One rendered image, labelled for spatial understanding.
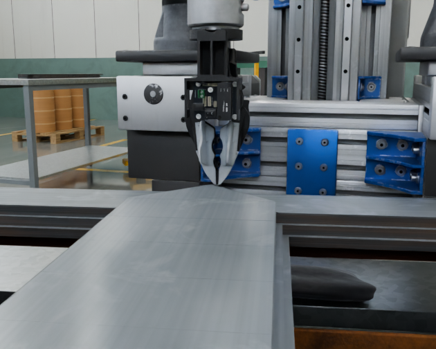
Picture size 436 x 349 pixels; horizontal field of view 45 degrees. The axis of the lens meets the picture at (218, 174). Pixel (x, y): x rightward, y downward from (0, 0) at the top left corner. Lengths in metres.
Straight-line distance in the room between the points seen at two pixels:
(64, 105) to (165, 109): 7.51
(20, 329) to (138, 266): 0.12
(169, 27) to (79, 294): 0.71
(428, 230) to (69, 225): 0.39
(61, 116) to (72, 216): 7.75
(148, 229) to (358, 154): 0.51
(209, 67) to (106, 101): 10.96
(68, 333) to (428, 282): 0.66
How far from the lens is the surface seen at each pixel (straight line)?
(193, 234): 0.51
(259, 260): 0.44
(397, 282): 0.88
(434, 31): 0.98
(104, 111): 11.68
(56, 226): 0.64
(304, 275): 0.80
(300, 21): 1.06
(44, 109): 8.05
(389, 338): 0.62
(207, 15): 0.70
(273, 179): 0.97
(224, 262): 0.43
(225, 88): 0.68
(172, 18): 1.02
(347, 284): 0.78
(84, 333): 0.33
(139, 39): 11.29
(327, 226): 0.59
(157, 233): 0.51
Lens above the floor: 1.00
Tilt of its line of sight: 11 degrees down
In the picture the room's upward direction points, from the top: straight up
